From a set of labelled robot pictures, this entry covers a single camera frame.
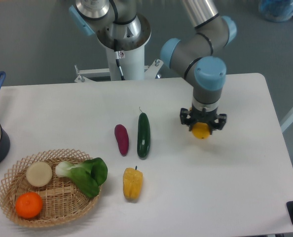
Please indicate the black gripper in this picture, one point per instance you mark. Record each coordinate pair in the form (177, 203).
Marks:
(203, 113)

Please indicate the yellow mango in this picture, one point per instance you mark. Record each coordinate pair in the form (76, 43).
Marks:
(201, 130)

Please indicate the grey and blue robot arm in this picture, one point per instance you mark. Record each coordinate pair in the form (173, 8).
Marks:
(194, 60)

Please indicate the green cucumber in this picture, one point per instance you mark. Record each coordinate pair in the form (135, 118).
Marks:
(144, 138)

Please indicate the purple sweet potato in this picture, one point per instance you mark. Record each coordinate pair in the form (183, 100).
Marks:
(122, 139)

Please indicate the yellow bell pepper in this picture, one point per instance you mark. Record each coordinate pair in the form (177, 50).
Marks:
(132, 183)

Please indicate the green bok choy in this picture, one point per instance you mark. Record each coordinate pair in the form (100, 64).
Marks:
(88, 176)

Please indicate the blue plastic bag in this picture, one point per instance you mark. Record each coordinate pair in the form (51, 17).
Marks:
(276, 10)

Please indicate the woven wicker basket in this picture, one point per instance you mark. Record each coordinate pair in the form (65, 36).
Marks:
(62, 199)

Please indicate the orange tangerine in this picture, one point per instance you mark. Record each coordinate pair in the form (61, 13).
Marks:
(29, 205)

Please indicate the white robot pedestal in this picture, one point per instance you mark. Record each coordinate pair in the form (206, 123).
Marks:
(125, 50)

